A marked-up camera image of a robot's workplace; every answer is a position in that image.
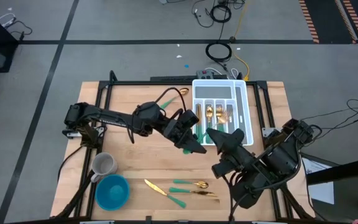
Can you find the blue bowl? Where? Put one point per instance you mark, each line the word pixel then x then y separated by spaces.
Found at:
pixel 112 193

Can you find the grey power strip red switch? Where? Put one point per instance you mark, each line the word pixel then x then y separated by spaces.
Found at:
pixel 205 74

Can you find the black side table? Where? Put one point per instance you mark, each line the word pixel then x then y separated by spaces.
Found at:
pixel 337 174

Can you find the white plastic cutlery tray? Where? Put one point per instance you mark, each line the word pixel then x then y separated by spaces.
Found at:
pixel 213 92

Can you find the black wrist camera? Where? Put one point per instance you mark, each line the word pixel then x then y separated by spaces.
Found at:
pixel 189 118
pixel 220 170

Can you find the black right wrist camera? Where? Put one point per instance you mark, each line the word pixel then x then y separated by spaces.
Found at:
pixel 220 170

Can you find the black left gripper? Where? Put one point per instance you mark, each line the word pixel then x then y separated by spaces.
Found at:
pixel 176 132

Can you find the white paper sheet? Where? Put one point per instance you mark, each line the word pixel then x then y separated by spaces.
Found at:
pixel 322 193

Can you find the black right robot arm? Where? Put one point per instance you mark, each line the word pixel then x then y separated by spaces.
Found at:
pixel 278 161

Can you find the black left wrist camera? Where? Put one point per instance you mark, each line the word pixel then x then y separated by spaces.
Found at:
pixel 189 118

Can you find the grey patterned mug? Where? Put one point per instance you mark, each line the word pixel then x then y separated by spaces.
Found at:
pixel 104 165

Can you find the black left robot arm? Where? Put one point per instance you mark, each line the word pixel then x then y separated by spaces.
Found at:
pixel 110 116

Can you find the black metal table frame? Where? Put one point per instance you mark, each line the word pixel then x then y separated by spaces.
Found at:
pixel 129 83

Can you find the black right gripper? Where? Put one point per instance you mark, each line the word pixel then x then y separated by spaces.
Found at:
pixel 238 160

